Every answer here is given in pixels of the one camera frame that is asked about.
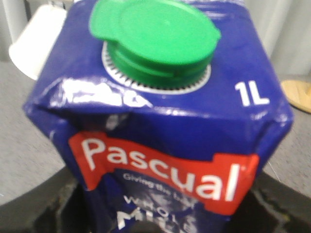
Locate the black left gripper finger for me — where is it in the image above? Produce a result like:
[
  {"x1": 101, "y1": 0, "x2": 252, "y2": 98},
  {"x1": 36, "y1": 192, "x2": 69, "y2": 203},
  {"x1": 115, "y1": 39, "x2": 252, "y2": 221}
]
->
[{"x1": 0, "y1": 167, "x2": 91, "y2": 233}]

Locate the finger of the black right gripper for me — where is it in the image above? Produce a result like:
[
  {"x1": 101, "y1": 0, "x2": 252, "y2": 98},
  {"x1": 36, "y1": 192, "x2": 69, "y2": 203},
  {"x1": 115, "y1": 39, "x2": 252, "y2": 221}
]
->
[{"x1": 228, "y1": 173, "x2": 311, "y2": 233}]

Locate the blue white milk carton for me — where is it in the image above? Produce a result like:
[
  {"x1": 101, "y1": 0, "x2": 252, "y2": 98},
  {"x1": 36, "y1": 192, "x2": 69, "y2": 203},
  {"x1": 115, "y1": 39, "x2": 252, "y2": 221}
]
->
[{"x1": 24, "y1": 0, "x2": 294, "y2": 233}]

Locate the wooden mug tree stand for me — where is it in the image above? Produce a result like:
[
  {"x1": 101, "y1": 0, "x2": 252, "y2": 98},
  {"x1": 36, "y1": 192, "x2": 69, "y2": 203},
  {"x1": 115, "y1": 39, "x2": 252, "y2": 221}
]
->
[{"x1": 281, "y1": 80, "x2": 311, "y2": 114}]

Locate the left white hanging mug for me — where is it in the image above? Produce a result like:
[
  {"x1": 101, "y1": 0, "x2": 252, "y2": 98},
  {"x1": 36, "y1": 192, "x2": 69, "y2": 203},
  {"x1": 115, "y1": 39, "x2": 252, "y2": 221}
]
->
[{"x1": 9, "y1": 4, "x2": 67, "y2": 81}]

